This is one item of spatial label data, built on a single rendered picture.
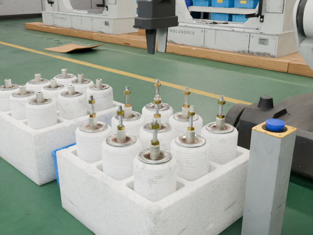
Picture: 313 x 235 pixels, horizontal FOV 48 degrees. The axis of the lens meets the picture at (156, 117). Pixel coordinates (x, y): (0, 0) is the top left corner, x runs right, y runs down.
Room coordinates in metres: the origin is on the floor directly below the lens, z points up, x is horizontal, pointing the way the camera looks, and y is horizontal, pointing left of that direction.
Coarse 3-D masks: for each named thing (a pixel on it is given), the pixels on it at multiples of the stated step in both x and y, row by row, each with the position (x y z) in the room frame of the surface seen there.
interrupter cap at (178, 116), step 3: (174, 114) 0.95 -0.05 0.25; (177, 114) 0.95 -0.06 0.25; (180, 114) 0.96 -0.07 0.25; (195, 114) 0.96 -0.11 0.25; (174, 117) 0.93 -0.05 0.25; (177, 117) 0.93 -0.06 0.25; (180, 117) 0.94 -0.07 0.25; (195, 117) 0.93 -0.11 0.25; (198, 117) 0.93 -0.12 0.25; (177, 120) 0.91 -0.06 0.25; (180, 120) 0.91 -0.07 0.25; (183, 120) 0.91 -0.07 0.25; (186, 120) 0.90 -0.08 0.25; (195, 120) 0.91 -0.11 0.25
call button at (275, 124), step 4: (268, 120) 0.71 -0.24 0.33; (272, 120) 0.71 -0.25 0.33; (276, 120) 0.71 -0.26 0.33; (280, 120) 0.71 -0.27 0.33; (268, 124) 0.69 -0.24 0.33; (272, 124) 0.69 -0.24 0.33; (276, 124) 0.69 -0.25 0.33; (280, 124) 0.69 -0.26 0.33; (284, 124) 0.69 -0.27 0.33; (268, 128) 0.70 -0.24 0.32; (272, 128) 0.69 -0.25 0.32; (276, 128) 0.68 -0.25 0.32; (280, 128) 0.69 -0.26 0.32
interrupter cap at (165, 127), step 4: (144, 124) 0.87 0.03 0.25; (148, 124) 0.87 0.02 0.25; (164, 124) 0.88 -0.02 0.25; (168, 124) 0.88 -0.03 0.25; (144, 128) 0.85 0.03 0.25; (148, 128) 0.85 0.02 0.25; (164, 128) 0.85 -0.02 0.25; (168, 128) 0.85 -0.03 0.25; (152, 132) 0.83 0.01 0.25; (160, 132) 0.82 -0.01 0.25
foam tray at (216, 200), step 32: (64, 160) 0.83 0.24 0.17; (64, 192) 0.85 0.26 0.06; (96, 192) 0.73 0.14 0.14; (128, 192) 0.66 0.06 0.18; (192, 192) 0.67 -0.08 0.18; (224, 192) 0.75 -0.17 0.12; (96, 224) 0.74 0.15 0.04; (128, 224) 0.64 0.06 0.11; (160, 224) 0.60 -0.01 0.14; (192, 224) 0.67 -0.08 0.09; (224, 224) 0.76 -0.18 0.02
